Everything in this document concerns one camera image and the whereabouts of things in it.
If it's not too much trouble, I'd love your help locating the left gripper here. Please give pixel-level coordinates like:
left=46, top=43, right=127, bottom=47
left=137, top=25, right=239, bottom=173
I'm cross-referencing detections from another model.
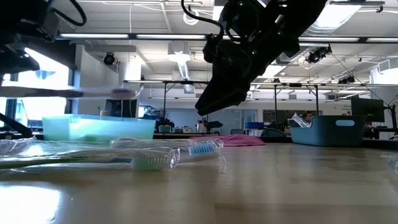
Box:
left=0, top=45, right=41, bottom=76

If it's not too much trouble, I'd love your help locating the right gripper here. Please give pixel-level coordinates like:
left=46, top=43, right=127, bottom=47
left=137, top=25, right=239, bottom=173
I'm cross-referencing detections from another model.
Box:
left=194, top=34, right=262, bottom=117

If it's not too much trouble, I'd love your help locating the blue storage crate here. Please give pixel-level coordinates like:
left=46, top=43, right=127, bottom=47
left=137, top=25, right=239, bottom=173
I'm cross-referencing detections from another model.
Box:
left=244, top=121, right=264, bottom=130

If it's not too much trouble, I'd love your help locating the magenta microfibre cloth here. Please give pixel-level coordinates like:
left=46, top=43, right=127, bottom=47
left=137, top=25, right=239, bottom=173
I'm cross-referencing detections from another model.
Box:
left=189, top=134, right=266, bottom=147

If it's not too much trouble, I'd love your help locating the ceiling light strip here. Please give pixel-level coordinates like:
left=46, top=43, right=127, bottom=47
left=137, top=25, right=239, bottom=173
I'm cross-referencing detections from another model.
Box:
left=57, top=32, right=398, bottom=44

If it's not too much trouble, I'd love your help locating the dark computer monitor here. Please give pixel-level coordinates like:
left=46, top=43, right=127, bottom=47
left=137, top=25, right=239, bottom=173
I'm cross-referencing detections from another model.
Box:
left=104, top=98, right=139, bottom=118
left=350, top=97, right=386, bottom=122

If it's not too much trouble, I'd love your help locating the light teal translucent tray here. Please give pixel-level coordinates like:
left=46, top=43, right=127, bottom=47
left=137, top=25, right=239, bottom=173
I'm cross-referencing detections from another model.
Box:
left=42, top=114, right=156, bottom=144

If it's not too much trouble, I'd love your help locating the grey-blue plastic bin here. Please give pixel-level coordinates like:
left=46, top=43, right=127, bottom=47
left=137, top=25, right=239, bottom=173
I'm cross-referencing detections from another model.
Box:
left=288, top=114, right=368, bottom=146

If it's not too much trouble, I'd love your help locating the black gantry frame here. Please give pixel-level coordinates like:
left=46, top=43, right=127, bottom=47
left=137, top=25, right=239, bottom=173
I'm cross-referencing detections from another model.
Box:
left=161, top=80, right=321, bottom=125

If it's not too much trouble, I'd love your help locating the black curved cable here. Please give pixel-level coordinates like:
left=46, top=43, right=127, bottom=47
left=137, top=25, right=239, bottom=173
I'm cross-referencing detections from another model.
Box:
left=0, top=112, right=34, bottom=139

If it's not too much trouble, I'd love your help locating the white cable coil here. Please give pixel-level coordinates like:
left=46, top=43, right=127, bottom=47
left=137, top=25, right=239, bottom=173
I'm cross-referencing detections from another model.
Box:
left=182, top=8, right=200, bottom=26

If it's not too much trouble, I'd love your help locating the black ceiling camera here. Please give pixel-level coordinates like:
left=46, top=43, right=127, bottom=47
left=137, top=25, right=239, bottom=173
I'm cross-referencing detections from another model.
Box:
left=338, top=75, right=356, bottom=85
left=103, top=52, right=116, bottom=66

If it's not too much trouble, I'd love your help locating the black ceiling camera rig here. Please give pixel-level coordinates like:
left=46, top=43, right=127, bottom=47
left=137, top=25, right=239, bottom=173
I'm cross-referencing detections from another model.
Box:
left=305, top=45, right=333, bottom=65

